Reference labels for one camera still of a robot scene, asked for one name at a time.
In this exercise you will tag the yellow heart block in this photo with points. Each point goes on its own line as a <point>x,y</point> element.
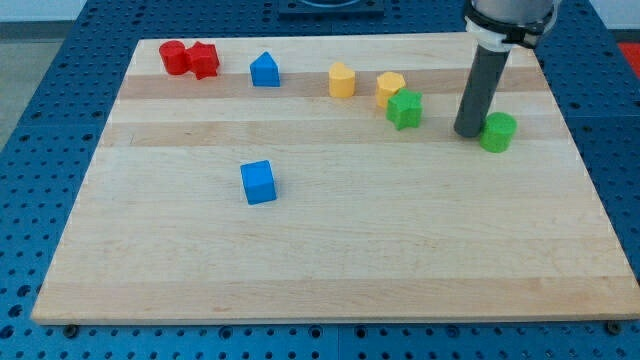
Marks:
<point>342,80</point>

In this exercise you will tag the green cylinder block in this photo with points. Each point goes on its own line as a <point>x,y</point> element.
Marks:
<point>498,131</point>

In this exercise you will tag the green star block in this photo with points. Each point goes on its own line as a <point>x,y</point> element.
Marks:
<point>404,109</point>

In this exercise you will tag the blue cube block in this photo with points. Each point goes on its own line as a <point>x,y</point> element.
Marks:
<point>258,182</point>

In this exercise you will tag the red star block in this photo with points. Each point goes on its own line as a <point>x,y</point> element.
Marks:
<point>203,60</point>

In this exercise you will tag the yellow hexagon block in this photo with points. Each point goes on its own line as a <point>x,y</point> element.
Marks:
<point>387,86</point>

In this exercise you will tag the red cylinder block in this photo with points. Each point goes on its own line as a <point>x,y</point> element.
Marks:
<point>174,57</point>

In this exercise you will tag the wooden board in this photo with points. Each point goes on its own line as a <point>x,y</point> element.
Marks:
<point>370,224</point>

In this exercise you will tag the grey pusher rod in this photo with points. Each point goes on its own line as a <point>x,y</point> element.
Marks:
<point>483,79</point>

